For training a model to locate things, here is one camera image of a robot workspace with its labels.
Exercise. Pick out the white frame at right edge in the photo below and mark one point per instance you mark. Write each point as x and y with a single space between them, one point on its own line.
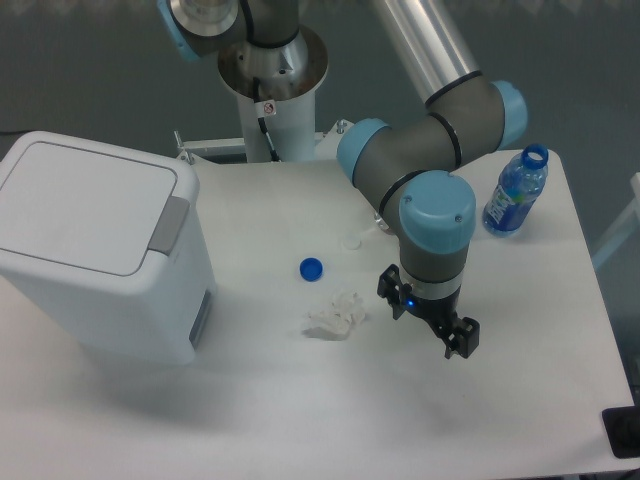
620 230

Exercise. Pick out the crumpled white tissue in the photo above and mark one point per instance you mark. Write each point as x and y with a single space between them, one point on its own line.
337 319

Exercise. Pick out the white plastic trash can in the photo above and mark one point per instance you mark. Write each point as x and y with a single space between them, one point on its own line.
107 241

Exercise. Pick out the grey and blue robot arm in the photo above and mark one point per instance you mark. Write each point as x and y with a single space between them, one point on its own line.
407 175

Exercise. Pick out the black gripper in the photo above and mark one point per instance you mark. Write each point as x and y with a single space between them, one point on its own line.
436 304

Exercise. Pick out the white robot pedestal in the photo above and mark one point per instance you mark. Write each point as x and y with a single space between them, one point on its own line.
275 90

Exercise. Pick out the black device at table edge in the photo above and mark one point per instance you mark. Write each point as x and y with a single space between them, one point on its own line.
622 428

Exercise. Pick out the blue bottle cap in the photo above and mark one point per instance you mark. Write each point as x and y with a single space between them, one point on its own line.
311 269

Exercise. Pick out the blue plastic drink bottle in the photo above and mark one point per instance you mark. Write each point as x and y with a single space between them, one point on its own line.
519 185

